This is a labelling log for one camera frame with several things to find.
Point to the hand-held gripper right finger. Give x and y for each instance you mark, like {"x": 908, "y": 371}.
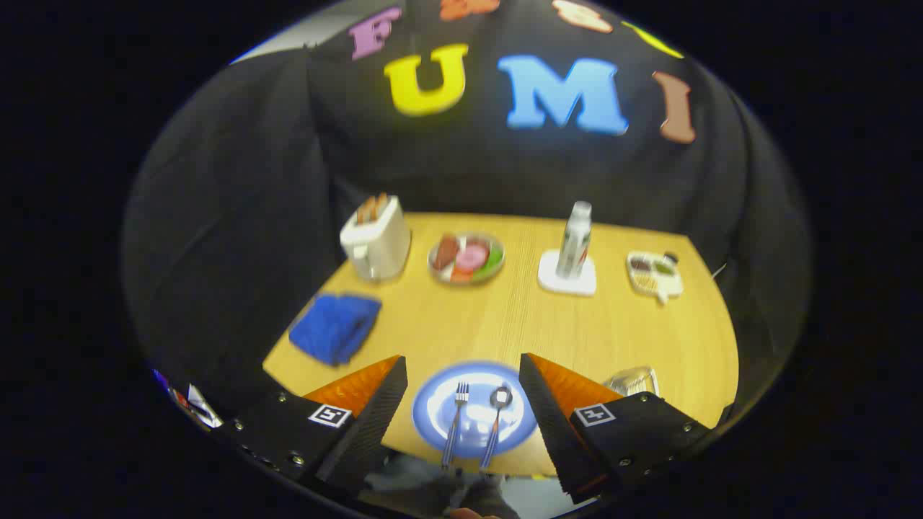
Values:
{"x": 548, "y": 418}

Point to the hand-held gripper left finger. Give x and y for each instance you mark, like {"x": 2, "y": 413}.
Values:
{"x": 382, "y": 411}

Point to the blue round plate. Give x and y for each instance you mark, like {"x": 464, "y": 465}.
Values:
{"x": 433, "y": 411}

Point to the person's grey trousers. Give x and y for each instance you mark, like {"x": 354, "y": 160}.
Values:
{"x": 425, "y": 483}

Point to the blue folded cloth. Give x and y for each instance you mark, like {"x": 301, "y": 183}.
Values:
{"x": 335, "y": 328}

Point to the white square coaster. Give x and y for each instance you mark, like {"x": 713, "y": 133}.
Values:
{"x": 555, "y": 281}

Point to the oval food plate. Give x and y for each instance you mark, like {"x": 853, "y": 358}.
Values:
{"x": 466, "y": 277}

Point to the white toaster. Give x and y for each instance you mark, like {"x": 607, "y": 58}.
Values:
{"x": 382, "y": 249}

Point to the green lettuce leaf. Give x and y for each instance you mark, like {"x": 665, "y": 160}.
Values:
{"x": 492, "y": 261}

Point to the brown sausage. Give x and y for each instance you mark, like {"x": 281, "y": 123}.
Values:
{"x": 445, "y": 252}

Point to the white divided grain dish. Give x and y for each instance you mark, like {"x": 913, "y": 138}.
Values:
{"x": 655, "y": 277}

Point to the pink ham slice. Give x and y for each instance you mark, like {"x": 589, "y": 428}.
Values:
{"x": 472, "y": 257}

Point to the drink bottle with label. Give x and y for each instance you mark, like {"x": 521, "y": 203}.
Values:
{"x": 575, "y": 241}

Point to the white shelf with clutter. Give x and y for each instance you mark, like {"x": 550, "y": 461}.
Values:
{"x": 202, "y": 409}

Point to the purple lit screen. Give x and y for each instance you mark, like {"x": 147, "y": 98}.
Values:
{"x": 167, "y": 389}

